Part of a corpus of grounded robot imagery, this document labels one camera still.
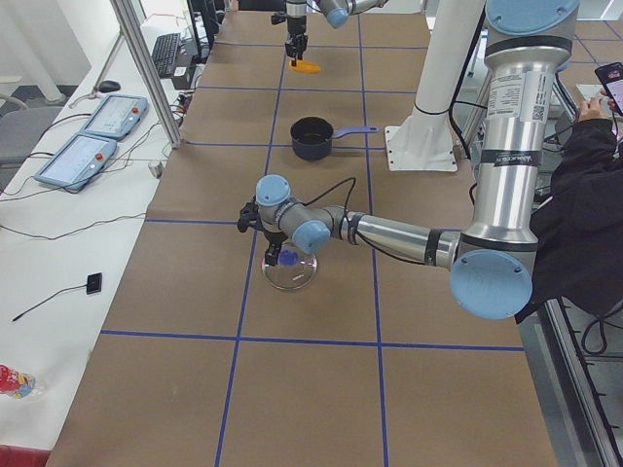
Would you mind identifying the person in black jacket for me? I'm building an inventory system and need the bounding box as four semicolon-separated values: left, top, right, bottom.
515;119;622;323

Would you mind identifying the silver blue lid-side robot arm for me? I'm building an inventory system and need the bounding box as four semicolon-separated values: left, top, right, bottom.
238;1;579;319

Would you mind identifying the black corn-side gripper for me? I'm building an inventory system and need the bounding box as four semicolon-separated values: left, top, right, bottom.
284;15;308;67

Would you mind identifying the blue teach pendant far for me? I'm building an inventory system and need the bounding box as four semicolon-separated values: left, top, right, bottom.
82;93;148;141

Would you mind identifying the blue teach pendant near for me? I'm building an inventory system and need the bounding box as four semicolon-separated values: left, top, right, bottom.
34;132;118;193

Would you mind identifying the blue teach pendant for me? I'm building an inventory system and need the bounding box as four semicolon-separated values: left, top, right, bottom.
82;93;148;141
34;132;118;193

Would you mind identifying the silver blue corn-side robot arm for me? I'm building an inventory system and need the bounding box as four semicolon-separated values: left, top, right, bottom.
280;0;387;39

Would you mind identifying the yellow corn cob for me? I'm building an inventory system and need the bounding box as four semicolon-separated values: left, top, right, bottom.
288;60;321;75

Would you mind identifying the black computer mouse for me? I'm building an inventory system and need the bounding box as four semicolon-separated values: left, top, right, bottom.
97;80;121;93

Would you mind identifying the smartphone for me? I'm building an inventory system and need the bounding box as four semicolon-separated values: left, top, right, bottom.
595;61;622;115

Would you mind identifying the person's hand holding phone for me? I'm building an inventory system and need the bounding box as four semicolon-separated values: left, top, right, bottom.
577;89;617;122

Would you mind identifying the aluminium frame post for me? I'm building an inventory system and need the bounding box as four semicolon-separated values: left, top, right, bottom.
110;0;181;149

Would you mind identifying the plastic drink bottle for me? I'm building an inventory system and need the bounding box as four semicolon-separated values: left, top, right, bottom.
0;365;47;401

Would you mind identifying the black corn-side wrist camera mount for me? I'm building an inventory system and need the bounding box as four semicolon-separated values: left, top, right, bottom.
271;12;288;25

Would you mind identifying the black keyboard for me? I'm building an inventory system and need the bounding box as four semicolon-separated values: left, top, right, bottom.
152;33;181;78

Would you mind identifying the small black device on table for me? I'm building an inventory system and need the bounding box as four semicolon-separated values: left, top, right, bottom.
86;272;103;295

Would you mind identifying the dark blue saucepan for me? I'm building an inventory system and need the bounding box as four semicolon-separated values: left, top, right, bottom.
290;117;380;162

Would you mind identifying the glass pot lid blue knob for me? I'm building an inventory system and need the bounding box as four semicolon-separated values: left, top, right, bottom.
262;242;317;291

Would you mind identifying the white pedestal column with base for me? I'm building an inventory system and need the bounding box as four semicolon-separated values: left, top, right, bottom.
385;0;485;172

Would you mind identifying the black lid-side gripper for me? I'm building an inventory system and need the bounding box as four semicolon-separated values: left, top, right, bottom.
264;231;288;267

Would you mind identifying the black lid-side wrist camera mount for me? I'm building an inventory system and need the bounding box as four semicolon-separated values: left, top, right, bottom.
237;200;263;234

